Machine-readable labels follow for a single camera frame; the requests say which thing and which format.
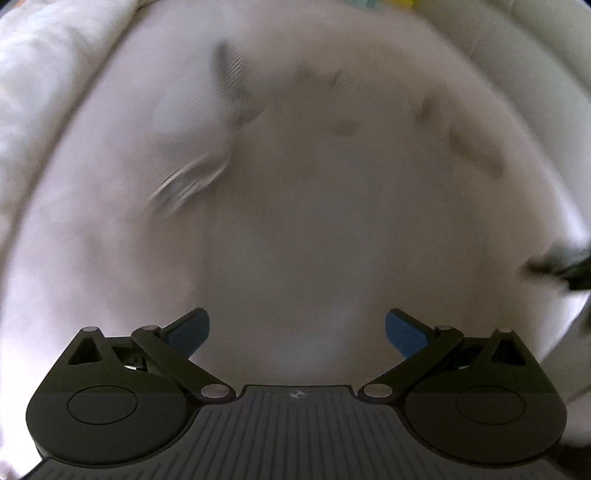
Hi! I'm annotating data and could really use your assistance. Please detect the black white striped shirt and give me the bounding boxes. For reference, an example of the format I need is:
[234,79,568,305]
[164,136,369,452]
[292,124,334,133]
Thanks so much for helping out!
[148,39,509,217]

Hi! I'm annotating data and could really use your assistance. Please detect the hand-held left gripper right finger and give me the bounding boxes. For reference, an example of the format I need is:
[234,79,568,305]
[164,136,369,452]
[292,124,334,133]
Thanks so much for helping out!
[359,308,528,403]

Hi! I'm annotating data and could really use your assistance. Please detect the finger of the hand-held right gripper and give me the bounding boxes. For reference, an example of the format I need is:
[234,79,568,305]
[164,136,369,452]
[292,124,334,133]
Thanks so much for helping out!
[525,247,591,292]

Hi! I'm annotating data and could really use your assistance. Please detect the white crumpled duvet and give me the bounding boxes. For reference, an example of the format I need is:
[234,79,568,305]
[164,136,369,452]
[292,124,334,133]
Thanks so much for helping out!
[0,0,155,241]

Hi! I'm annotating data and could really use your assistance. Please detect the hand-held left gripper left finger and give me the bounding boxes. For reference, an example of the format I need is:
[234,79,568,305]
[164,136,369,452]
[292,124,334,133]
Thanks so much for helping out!
[67,308,236,404]

